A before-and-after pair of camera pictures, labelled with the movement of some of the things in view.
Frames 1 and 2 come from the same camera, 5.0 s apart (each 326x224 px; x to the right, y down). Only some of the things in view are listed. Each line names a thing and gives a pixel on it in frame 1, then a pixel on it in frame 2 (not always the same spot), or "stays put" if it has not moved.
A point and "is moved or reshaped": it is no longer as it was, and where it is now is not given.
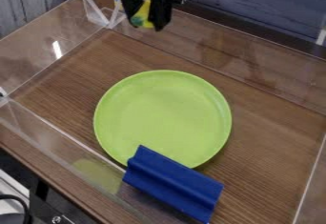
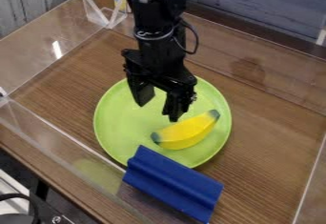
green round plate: x=166 y=111 stays put
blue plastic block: x=186 y=189 stays put
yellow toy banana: x=141 y=19 is moved or reshaped
